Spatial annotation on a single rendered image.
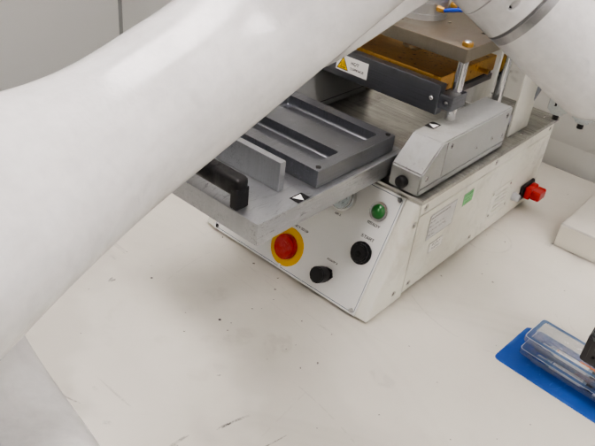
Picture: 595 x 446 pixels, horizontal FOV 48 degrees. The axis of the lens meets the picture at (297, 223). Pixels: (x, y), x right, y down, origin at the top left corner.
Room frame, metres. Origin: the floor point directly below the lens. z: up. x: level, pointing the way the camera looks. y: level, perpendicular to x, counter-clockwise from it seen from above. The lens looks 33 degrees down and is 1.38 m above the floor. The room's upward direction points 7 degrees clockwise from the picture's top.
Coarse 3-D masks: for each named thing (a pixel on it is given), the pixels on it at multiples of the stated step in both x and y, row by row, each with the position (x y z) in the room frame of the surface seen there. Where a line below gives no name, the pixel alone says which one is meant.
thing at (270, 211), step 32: (224, 160) 0.75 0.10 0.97; (256, 160) 0.72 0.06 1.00; (384, 160) 0.81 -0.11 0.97; (192, 192) 0.68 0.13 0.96; (224, 192) 0.68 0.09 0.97; (256, 192) 0.69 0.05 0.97; (288, 192) 0.69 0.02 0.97; (320, 192) 0.70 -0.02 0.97; (352, 192) 0.76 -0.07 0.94; (224, 224) 0.65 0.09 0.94; (256, 224) 0.62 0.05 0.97; (288, 224) 0.66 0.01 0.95
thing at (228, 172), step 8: (216, 160) 0.68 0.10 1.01; (208, 168) 0.67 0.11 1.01; (216, 168) 0.66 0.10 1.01; (224, 168) 0.66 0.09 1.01; (200, 176) 0.68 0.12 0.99; (208, 176) 0.67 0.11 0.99; (216, 176) 0.66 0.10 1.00; (224, 176) 0.65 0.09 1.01; (232, 176) 0.65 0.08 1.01; (240, 176) 0.65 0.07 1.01; (216, 184) 0.66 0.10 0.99; (224, 184) 0.65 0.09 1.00; (232, 184) 0.64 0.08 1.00; (240, 184) 0.64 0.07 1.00; (232, 192) 0.64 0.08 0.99; (240, 192) 0.64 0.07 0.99; (248, 192) 0.65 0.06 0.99; (232, 200) 0.64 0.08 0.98; (240, 200) 0.64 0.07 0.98; (232, 208) 0.64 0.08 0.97; (240, 208) 0.64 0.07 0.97
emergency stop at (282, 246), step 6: (282, 234) 0.84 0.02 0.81; (288, 234) 0.84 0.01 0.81; (276, 240) 0.84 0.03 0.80; (282, 240) 0.83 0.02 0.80; (288, 240) 0.83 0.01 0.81; (294, 240) 0.83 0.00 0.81; (276, 246) 0.83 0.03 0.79; (282, 246) 0.83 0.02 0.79; (288, 246) 0.82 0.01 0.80; (294, 246) 0.82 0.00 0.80; (276, 252) 0.83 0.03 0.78; (282, 252) 0.82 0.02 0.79; (288, 252) 0.82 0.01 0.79; (294, 252) 0.82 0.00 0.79; (282, 258) 0.82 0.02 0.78; (288, 258) 0.82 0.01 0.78
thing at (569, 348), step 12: (540, 324) 0.72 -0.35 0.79; (552, 324) 0.72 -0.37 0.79; (528, 336) 0.69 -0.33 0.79; (540, 336) 0.69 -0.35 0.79; (552, 336) 0.69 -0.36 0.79; (564, 336) 0.69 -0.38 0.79; (552, 348) 0.67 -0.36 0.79; (564, 348) 0.67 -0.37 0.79; (576, 348) 0.67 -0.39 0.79; (576, 360) 0.65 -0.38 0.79; (588, 372) 0.63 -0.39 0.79
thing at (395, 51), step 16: (368, 48) 1.00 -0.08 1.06; (384, 48) 1.01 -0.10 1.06; (400, 48) 1.02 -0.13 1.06; (416, 48) 1.02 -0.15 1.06; (400, 64) 0.95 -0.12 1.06; (416, 64) 0.96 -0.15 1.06; (432, 64) 0.96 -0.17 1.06; (448, 64) 0.97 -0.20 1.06; (480, 64) 1.00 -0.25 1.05; (448, 80) 0.93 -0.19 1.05; (480, 80) 1.01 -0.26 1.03
